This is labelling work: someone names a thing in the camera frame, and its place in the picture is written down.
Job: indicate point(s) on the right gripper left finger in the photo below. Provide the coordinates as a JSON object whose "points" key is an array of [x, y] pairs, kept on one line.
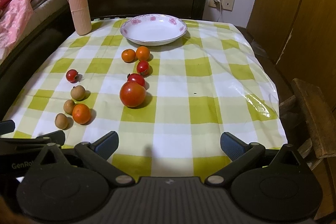
{"points": [[95, 156]]}

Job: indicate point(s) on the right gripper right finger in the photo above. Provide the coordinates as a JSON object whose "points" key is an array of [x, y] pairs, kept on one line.
{"points": [[243, 157]]}

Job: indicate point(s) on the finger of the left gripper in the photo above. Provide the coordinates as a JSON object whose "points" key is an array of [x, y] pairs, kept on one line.
{"points": [[7, 127], [57, 137]]}

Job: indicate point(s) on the brown longan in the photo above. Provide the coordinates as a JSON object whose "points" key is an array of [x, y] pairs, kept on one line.
{"points": [[61, 121], [78, 93], [68, 106]]}

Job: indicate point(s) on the small orange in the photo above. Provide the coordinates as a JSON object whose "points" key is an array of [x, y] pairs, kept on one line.
{"points": [[142, 53], [81, 113], [128, 55]]}

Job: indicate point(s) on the cherry tomato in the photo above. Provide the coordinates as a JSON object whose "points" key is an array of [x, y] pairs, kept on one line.
{"points": [[72, 76], [136, 78], [143, 67]]}

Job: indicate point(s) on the large red tomato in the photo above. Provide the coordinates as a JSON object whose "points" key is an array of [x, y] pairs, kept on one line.
{"points": [[132, 94]]}

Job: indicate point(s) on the wooden stool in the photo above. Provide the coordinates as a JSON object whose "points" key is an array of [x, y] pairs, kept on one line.
{"points": [[308, 122]]}

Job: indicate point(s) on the green white checkered tablecloth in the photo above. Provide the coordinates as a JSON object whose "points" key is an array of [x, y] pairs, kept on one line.
{"points": [[203, 84]]}

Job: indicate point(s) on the pink patterned blanket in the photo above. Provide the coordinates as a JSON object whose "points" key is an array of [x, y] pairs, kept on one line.
{"points": [[15, 15]]}

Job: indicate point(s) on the bed mattress with grey sheet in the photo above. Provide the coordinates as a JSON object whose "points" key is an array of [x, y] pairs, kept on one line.
{"points": [[42, 10]]}

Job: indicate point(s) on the white floral porcelain bowl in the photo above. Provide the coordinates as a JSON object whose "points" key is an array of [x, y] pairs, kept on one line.
{"points": [[153, 29]]}

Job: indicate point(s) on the brown wooden wardrobe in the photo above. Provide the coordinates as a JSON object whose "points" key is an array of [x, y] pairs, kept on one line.
{"points": [[299, 37]]}

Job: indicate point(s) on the pink ribbed cylindrical case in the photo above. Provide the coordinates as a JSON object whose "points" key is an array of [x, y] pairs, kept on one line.
{"points": [[81, 16]]}

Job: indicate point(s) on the white wall power socket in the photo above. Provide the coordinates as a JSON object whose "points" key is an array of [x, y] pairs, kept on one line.
{"points": [[227, 5]]}

